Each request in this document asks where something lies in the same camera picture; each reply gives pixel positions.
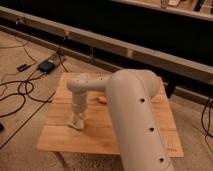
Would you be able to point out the small black device on floor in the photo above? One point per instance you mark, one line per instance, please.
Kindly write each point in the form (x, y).
(23, 67)

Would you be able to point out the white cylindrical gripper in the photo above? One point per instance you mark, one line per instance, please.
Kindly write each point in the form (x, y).
(79, 105)

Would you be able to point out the black power adapter box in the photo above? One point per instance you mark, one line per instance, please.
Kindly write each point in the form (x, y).
(46, 66)

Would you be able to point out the long wooden bench frame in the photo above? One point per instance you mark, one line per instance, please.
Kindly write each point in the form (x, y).
(161, 60)

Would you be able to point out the orange carrot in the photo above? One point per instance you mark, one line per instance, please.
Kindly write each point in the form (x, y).
(102, 100)

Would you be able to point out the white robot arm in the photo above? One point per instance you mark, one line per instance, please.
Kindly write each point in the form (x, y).
(129, 93)

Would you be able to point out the wooden table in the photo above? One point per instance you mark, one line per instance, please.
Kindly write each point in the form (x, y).
(98, 136)

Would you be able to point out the white sponge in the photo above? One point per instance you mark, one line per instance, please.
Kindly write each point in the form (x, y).
(77, 124)

